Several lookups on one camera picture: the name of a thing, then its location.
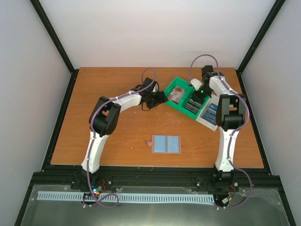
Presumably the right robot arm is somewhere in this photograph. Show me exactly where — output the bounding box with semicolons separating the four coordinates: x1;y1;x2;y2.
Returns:
190;65;249;190

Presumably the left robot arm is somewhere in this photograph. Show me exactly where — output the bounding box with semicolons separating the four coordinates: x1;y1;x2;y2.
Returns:
81;77;167;190

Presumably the black card stack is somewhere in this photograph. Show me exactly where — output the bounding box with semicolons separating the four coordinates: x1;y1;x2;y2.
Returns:
184;99;202;115

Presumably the green bin with black cards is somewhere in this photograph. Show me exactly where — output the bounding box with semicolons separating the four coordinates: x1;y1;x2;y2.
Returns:
178;89;209;120

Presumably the red white card stack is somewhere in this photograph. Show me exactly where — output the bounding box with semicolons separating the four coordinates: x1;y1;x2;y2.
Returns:
167;86;186;104

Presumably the blue card stack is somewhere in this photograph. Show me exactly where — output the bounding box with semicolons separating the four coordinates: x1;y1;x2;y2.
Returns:
202;104;217;126

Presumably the green bin with red cards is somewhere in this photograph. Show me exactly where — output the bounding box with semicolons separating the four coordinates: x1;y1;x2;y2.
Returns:
164;77;195;112

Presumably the white bin with blue cards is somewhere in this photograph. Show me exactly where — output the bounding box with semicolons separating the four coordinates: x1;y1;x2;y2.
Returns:
196;95;219;131

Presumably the left electronics board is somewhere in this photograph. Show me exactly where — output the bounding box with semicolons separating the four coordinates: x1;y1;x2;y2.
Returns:
91;179;106;195

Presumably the right connector plug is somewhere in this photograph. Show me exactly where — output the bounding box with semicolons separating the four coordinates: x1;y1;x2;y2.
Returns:
222;197;232;206

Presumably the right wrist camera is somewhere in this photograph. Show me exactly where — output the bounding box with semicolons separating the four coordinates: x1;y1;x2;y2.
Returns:
190;79;203;91

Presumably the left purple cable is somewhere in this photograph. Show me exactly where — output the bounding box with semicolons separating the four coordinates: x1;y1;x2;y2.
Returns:
82;67;158;209

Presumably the black aluminium frame rail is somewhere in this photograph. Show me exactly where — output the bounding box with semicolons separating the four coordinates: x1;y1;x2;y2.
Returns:
30;165;284;194

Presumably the right black corner post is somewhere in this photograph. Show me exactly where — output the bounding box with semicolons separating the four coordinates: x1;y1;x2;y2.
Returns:
237;0;286;76

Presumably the black corner post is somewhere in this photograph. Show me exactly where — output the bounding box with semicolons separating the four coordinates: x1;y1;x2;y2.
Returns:
29;0;79;74
237;0;286;76

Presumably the left black corner post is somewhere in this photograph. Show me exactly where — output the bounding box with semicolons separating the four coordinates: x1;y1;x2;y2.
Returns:
29;0;79;74

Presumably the light blue cable duct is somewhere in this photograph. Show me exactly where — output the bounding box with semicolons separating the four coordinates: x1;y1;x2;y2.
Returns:
36;191;214;205

